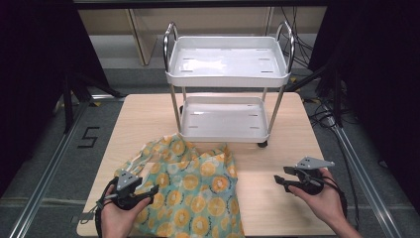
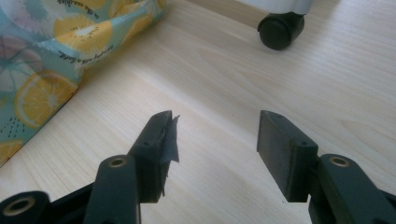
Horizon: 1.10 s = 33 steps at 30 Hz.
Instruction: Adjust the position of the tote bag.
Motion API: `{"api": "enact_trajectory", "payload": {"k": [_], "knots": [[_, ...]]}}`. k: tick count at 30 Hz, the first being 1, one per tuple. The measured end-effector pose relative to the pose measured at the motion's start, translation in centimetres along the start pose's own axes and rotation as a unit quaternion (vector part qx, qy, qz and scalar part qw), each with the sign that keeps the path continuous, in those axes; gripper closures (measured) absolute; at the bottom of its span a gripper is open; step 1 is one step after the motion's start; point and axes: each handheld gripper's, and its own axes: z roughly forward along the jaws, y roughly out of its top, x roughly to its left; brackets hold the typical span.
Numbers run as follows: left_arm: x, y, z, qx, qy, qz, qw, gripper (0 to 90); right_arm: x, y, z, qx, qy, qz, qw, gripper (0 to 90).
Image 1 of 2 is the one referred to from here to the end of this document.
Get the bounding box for bundle of black floor cables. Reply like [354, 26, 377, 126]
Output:
[302, 94, 362, 231]

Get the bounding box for black metal stand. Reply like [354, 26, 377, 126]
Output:
[61, 70, 124, 134]
[286, 61, 345, 129]

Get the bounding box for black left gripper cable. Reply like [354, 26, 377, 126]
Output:
[80, 176, 121, 238]

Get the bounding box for white two-tier cart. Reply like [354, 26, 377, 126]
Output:
[162, 20, 296, 149]

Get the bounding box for black hanging cables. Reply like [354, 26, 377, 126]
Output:
[278, 6, 315, 69]

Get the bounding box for person's left hand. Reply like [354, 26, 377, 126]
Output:
[100, 184, 152, 238]

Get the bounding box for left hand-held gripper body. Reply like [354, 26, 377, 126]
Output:
[113, 169, 151, 211]

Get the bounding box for person's right hand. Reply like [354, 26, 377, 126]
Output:
[287, 168, 347, 231]

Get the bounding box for metal floor rail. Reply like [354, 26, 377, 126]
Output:
[8, 93, 127, 238]
[325, 104, 404, 238]

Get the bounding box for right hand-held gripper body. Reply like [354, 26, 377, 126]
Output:
[286, 156, 336, 196]

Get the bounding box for orange-slice print fabric bag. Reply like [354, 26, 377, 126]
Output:
[113, 133, 246, 238]

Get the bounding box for black curtain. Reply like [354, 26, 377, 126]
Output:
[308, 0, 420, 214]
[0, 0, 111, 197]

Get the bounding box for beige wooden desk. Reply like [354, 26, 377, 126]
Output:
[78, 6, 328, 66]

